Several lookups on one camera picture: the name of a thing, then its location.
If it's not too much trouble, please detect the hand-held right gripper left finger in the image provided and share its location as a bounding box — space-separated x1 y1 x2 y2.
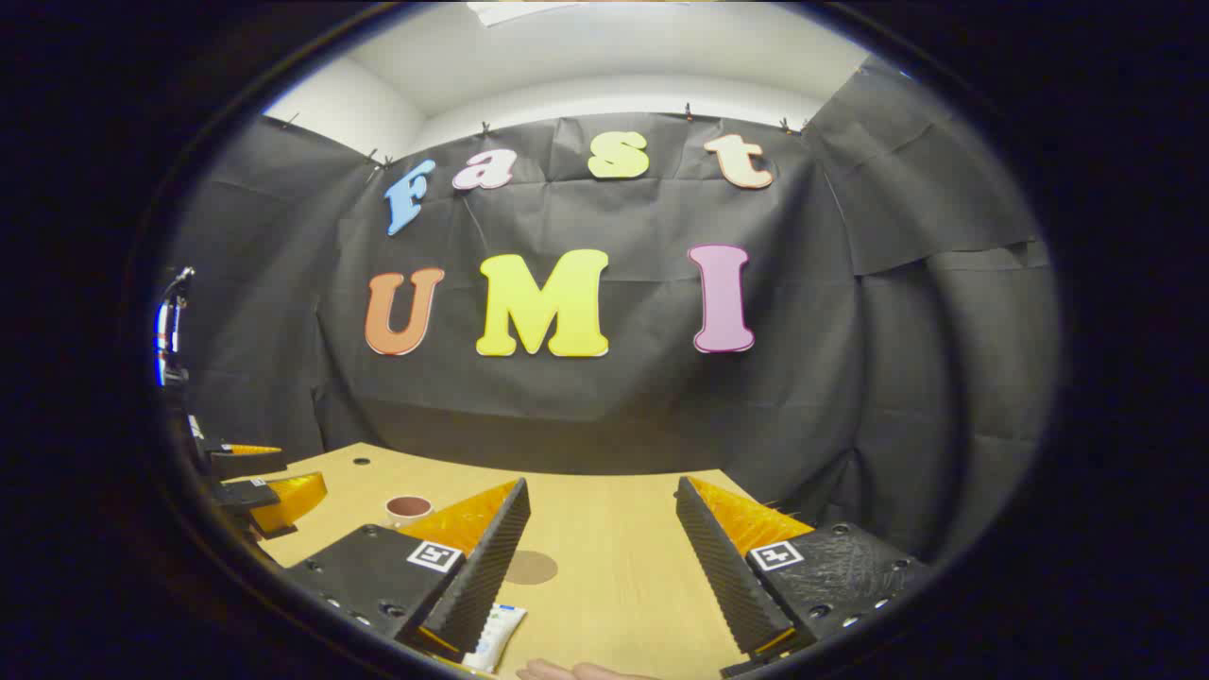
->
283 477 532 664

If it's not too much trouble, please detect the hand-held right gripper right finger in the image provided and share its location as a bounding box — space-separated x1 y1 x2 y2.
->
674 475 932 679

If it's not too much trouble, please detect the round brown coaster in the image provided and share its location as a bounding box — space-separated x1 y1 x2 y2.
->
505 551 559 586

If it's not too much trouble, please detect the white toothpaste tube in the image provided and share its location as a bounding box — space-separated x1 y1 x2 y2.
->
463 604 528 673

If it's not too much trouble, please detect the wooden desktop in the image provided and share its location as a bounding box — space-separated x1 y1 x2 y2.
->
253 442 818 680

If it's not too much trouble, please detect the bright screen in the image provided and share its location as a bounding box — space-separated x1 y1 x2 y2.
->
154 267 196 388

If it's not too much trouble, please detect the black backdrop cloth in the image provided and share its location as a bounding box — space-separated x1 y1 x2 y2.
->
161 57 1064 568

